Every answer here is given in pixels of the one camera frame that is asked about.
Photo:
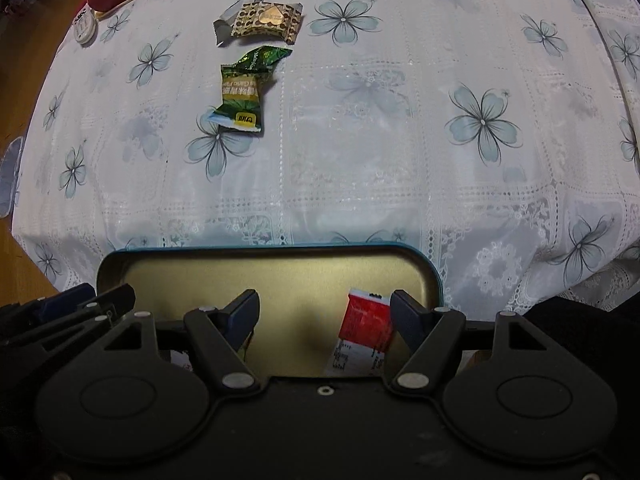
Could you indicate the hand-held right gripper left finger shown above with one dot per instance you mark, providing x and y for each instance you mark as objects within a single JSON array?
[{"x": 245, "y": 315}]

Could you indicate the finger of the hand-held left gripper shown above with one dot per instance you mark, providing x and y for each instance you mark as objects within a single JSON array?
[
  {"x": 112, "y": 302},
  {"x": 65, "y": 302}
]

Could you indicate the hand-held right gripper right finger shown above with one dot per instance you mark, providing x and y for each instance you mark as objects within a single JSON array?
[{"x": 407, "y": 320}]

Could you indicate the red white snack packet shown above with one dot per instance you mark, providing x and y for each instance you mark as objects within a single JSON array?
[{"x": 362, "y": 325}]

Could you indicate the gold tin tray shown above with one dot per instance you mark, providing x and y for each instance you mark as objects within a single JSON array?
[{"x": 300, "y": 280}]

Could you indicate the translucent plastic object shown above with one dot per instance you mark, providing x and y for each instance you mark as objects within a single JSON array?
[{"x": 11, "y": 175}]

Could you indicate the white floral tablecloth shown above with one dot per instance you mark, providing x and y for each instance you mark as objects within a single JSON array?
[{"x": 375, "y": 160}]

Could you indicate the green pea snack packet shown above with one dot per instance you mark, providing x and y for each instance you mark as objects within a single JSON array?
[{"x": 240, "y": 97}]

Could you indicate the small green candy wrapper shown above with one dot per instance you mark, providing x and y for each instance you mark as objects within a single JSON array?
[{"x": 260, "y": 60}]

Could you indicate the white remote control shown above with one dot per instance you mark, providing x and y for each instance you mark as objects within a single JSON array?
[{"x": 84, "y": 27}]

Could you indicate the plain silver foil packet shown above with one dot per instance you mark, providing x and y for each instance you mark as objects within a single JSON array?
[{"x": 225, "y": 25}]

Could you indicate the brown patterned snack packet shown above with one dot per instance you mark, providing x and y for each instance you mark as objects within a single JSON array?
[{"x": 267, "y": 20}]

